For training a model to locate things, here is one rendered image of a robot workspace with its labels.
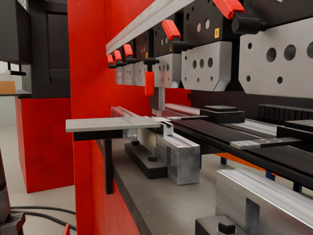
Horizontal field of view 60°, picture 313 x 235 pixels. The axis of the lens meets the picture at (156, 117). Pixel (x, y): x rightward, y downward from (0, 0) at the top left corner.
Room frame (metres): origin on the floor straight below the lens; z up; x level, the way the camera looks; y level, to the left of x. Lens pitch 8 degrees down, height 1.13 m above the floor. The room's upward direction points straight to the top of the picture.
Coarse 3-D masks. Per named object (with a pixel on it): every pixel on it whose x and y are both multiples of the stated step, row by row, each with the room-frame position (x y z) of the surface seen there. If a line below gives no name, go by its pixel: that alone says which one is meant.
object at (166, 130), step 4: (152, 116) 0.95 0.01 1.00; (164, 124) 0.77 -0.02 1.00; (168, 124) 0.79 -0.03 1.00; (172, 124) 0.77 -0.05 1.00; (160, 128) 0.79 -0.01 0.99; (164, 128) 0.76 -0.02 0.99; (168, 128) 0.77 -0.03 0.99; (172, 128) 0.77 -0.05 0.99; (160, 132) 0.79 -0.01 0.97; (164, 132) 0.76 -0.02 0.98; (168, 132) 0.77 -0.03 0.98; (172, 132) 0.77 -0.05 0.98
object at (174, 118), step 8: (200, 112) 0.97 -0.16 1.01; (208, 112) 0.92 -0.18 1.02; (216, 112) 0.87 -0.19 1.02; (224, 112) 0.87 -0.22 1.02; (232, 112) 0.88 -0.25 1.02; (240, 112) 0.89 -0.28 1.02; (176, 120) 0.87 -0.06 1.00; (208, 120) 0.91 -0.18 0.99; (216, 120) 0.87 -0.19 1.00; (224, 120) 0.87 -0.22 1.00; (232, 120) 0.88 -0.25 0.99; (240, 120) 0.89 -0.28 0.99
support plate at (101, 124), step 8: (72, 120) 0.85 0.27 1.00; (80, 120) 0.85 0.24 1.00; (88, 120) 0.85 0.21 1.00; (96, 120) 0.85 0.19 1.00; (104, 120) 0.85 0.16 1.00; (112, 120) 0.85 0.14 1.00; (120, 120) 0.85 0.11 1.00; (72, 128) 0.70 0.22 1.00; (80, 128) 0.71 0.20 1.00; (88, 128) 0.72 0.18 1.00; (96, 128) 0.72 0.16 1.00; (104, 128) 0.73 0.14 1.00; (112, 128) 0.74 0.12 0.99; (120, 128) 0.74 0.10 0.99; (128, 128) 0.75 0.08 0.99; (136, 128) 0.76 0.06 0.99
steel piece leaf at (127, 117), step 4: (124, 112) 0.87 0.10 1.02; (124, 116) 0.87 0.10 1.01; (128, 116) 0.82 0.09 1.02; (128, 120) 0.82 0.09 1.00; (132, 120) 0.83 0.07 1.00; (136, 120) 0.83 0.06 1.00; (140, 120) 0.83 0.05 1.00; (144, 120) 0.83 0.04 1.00; (148, 120) 0.83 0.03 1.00; (152, 120) 0.83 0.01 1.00; (156, 120) 0.83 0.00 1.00
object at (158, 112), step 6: (156, 90) 0.84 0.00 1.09; (162, 90) 0.82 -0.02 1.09; (150, 96) 0.90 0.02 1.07; (156, 96) 0.84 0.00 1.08; (162, 96) 0.82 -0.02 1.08; (150, 102) 0.90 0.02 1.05; (156, 102) 0.84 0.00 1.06; (162, 102) 0.82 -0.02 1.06; (156, 108) 0.84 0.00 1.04; (162, 108) 0.82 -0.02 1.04; (156, 114) 0.87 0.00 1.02
